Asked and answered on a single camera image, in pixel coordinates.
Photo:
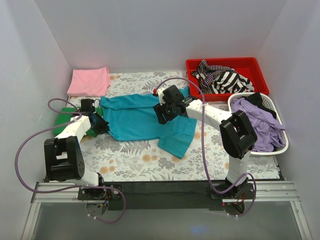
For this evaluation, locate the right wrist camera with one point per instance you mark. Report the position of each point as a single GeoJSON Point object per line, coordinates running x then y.
{"type": "Point", "coordinates": [160, 94]}

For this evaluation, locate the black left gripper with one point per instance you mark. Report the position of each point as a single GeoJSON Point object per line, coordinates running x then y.
{"type": "Point", "coordinates": [102, 125]}

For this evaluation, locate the lavender shirt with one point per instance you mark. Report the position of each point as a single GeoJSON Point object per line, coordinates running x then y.
{"type": "Point", "coordinates": [267, 129]}

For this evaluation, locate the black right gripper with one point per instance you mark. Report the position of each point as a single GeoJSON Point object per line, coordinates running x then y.
{"type": "Point", "coordinates": [161, 114]}

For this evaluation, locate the white perforated laundry basket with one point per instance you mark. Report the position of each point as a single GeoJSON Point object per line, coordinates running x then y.
{"type": "Point", "coordinates": [268, 103]}

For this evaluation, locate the folded pink shirt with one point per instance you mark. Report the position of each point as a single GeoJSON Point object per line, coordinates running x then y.
{"type": "Point", "coordinates": [89, 82]}

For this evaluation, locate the black garment in basket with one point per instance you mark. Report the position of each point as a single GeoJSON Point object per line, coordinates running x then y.
{"type": "Point", "coordinates": [256, 100]}

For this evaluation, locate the red plastic tray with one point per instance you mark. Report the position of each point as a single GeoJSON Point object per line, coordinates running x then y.
{"type": "Point", "coordinates": [246, 66]}

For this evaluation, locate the black white striped shirt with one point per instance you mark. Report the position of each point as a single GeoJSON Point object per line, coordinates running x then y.
{"type": "Point", "coordinates": [220, 79]}

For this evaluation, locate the teal t-shirt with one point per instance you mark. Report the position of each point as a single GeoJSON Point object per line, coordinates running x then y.
{"type": "Point", "coordinates": [132, 118]}

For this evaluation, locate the aluminium rail frame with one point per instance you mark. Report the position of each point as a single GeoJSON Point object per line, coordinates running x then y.
{"type": "Point", "coordinates": [266, 190]}

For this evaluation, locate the floral patterned table mat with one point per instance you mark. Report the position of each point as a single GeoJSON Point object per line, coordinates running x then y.
{"type": "Point", "coordinates": [122, 161]}

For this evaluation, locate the folded green shirt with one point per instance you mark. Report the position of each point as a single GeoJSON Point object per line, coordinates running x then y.
{"type": "Point", "coordinates": [65, 118]}

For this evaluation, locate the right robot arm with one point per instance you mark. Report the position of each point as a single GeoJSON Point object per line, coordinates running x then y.
{"type": "Point", "coordinates": [236, 131]}

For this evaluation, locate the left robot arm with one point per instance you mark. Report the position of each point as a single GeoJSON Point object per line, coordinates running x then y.
{"type": "Point", "coordinates": [64, 161]}

